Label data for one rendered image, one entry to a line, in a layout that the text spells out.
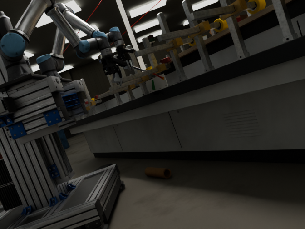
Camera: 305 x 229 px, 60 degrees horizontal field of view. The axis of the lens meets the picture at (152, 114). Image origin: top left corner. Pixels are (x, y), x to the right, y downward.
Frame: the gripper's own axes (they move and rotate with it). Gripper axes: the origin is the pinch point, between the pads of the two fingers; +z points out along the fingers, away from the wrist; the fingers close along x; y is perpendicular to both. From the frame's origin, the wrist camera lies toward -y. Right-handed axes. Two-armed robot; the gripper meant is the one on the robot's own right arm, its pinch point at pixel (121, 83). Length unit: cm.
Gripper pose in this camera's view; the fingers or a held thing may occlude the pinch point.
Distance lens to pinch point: 178.5
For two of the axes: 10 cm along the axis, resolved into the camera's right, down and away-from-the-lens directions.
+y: -7.8, 3.3, -5.4
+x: 5.3, -1.3, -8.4
